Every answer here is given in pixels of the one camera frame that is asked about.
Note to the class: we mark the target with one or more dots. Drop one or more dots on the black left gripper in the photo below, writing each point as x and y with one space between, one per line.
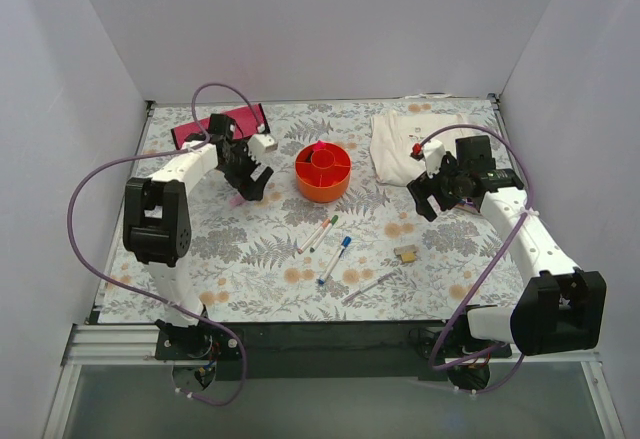
244 172

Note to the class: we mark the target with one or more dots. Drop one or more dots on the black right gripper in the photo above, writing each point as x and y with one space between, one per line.
433 187

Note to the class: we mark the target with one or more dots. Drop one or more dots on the orange cap white marker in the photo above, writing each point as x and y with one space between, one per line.
307 243

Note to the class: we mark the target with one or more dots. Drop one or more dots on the green cap white marker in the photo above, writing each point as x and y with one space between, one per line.
316 243

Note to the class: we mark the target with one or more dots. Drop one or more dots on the blue cap white marker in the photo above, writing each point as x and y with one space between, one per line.
334 260

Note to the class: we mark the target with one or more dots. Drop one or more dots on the thin lilac pen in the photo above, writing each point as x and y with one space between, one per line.
366 287

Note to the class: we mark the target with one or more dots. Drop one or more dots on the lilac pastel highlighter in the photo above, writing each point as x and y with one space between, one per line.
236 201

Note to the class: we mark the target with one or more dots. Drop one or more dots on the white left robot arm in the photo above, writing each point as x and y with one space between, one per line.
156 223

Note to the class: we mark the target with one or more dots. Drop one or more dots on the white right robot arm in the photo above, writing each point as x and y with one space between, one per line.
460 244

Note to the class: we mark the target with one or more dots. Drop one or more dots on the cream folded t-shirt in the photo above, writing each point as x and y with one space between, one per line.
393 138

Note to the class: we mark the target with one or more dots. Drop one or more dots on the small brown binder clip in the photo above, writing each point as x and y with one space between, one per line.
406 254

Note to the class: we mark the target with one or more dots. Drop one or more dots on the orange round desk organizer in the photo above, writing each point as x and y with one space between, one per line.
323 176

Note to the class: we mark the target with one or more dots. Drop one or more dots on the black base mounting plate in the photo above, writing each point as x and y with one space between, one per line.
304 350

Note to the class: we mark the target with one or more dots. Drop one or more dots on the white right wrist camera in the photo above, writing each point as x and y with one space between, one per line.
431 153

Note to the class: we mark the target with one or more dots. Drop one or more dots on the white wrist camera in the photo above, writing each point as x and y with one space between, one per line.
260 144
431 153

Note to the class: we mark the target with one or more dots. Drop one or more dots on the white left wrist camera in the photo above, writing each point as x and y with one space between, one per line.
260 144

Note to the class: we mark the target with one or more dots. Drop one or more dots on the aluminium frame rail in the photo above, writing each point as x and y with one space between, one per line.
111 345

